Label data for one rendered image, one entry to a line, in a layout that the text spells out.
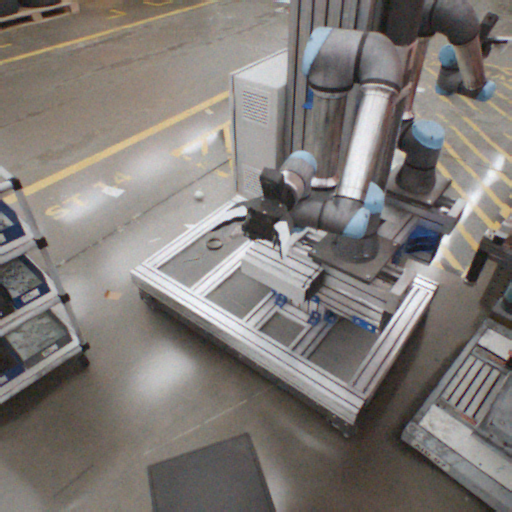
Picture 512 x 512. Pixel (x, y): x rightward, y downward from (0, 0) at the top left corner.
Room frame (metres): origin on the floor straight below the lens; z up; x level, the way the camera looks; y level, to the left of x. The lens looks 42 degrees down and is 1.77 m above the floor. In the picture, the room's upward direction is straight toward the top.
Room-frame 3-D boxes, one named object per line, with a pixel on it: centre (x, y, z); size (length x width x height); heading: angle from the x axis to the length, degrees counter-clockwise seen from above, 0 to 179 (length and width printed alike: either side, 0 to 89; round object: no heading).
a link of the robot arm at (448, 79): (1.75, -0.75, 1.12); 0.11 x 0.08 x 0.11; 39
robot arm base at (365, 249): (1.10, -0.31, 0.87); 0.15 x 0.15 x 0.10
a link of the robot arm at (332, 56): (1.15, -0.19, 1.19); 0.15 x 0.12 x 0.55; 67
